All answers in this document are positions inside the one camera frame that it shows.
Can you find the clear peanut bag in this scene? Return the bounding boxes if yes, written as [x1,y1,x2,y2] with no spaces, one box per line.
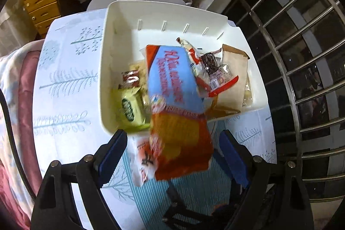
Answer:
[129,60,150,101]

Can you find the white plastic bin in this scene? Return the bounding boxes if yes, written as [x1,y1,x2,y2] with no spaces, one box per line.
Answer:
[98,0,268,135]

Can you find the stainless steel railing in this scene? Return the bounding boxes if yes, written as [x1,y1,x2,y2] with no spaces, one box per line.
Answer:
[221,0,345,203]

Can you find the lace-covered cabinet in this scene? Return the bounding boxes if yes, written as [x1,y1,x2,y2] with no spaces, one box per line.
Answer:
[0,8,37,56]

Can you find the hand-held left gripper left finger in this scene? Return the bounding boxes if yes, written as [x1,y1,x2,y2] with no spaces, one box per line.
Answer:
[31,129,128,230]

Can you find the kraft paper snack packet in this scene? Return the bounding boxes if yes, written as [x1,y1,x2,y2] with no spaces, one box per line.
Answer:
[206,44,250,117]

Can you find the dark brown snack packet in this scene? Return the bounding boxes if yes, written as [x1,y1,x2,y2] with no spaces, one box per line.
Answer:
[121,70,142,89]

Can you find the clear bag beige biscuits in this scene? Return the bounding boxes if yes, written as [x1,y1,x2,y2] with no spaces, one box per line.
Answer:
[129,136,158,187]

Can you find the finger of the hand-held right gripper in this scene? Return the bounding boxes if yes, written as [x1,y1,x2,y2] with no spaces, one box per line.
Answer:
[162,185,219,230]

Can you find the green snack packet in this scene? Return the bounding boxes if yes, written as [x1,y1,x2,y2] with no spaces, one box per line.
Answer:
[112,87,151,129]

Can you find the blue and orange cookie package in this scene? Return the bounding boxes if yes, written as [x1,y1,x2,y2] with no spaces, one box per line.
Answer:
[146,44,213,180]

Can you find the red and white snack packet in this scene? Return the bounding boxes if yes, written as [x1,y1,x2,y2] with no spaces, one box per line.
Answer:
[176,37,212,97]

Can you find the pink cloth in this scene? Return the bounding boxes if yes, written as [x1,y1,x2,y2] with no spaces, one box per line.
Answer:
[0,49,41,230]

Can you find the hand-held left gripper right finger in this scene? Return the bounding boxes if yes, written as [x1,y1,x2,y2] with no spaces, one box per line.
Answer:
[219,130,314,230]

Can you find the clear packet with red strip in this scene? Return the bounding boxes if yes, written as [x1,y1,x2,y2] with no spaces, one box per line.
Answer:
[199,49,240,98]

